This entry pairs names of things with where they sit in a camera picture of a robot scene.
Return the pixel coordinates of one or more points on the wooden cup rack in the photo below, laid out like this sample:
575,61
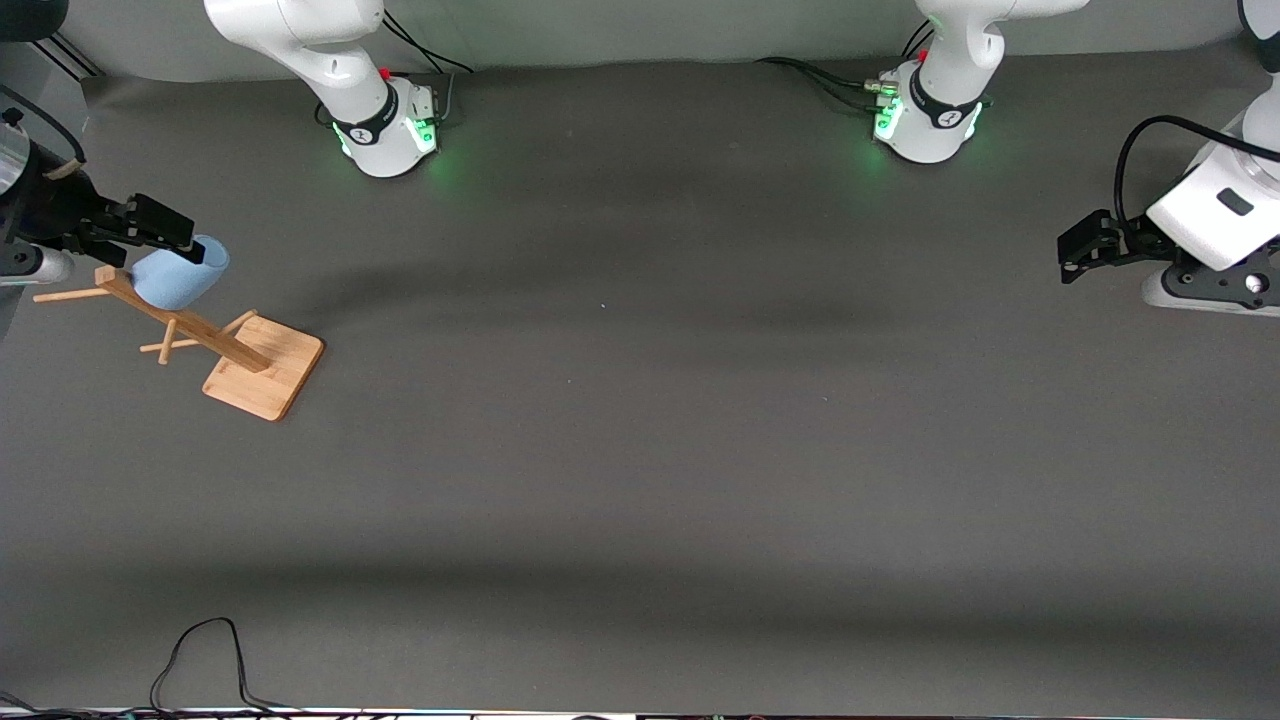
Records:
265,375

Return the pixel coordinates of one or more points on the light blue cup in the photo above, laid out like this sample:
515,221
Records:
170,285

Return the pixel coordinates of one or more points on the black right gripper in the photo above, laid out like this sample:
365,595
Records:
62,212

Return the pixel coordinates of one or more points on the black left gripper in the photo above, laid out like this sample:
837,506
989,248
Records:
1141,243

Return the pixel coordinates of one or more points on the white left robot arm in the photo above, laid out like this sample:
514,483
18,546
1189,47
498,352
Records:
940,120

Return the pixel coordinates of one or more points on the aluminium frame rail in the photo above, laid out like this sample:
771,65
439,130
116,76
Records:
72,57

